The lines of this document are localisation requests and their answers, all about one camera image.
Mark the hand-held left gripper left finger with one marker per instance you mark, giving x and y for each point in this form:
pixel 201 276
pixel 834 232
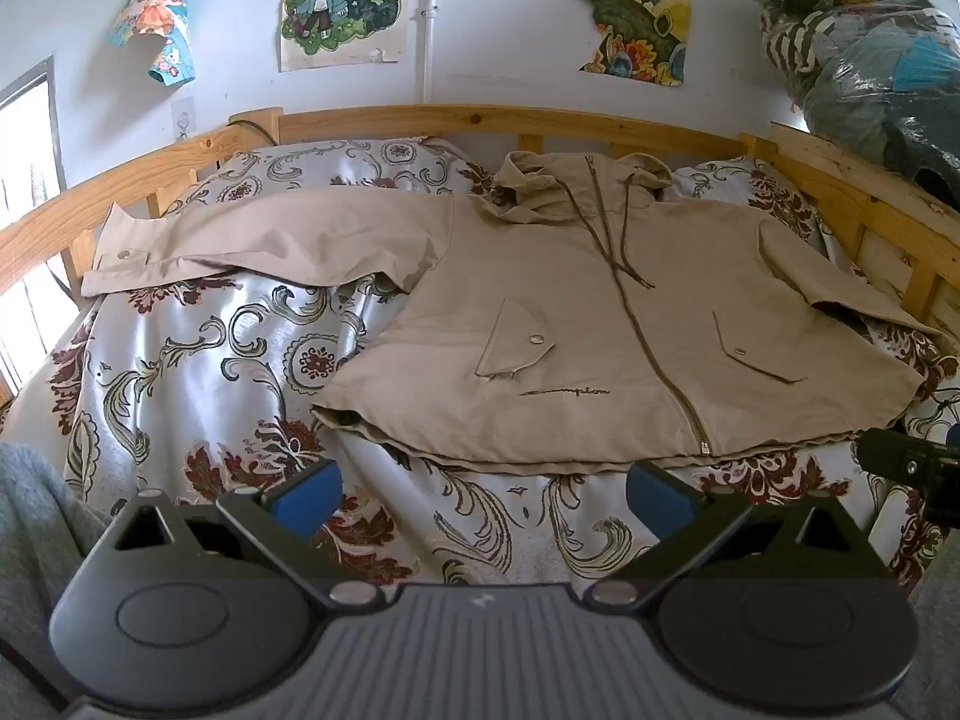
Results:
pixel 309 496

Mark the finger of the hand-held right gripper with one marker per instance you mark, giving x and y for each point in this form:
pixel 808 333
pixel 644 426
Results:
pixel 904 461

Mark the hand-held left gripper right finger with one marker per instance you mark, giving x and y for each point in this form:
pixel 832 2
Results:
pixel 658 499

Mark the beige hooded jacket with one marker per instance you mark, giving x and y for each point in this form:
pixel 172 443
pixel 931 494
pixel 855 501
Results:
pixel 570 330

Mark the plastic bag of clothes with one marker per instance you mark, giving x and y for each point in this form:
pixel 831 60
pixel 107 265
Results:
pixel 855 45

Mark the floral bed sheet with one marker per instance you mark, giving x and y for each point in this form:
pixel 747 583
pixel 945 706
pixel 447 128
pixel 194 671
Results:
pixel 202 360

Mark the grey fleece cloth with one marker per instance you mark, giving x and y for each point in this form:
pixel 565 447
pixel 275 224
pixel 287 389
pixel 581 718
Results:
pixel 37 562

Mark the floral pillow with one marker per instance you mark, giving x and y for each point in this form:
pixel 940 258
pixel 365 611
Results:
pixel 352 165

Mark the window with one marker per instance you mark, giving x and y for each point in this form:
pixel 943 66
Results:
pixel 22 187

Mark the curled cartoon girl poster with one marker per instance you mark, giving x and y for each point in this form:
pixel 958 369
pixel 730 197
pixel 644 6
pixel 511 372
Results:
pixel 154 22

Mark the wooden bed frame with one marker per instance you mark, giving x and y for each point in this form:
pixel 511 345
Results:
pixel 480 122

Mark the landscape wall poster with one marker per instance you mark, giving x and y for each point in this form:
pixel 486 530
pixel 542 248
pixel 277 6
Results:
pixel 637 7

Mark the white wall pipe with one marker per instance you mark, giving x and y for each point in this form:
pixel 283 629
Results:
pixel 429 15

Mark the cartoon figure wall poster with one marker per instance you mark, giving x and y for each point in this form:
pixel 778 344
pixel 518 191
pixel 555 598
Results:
pixel 341 0

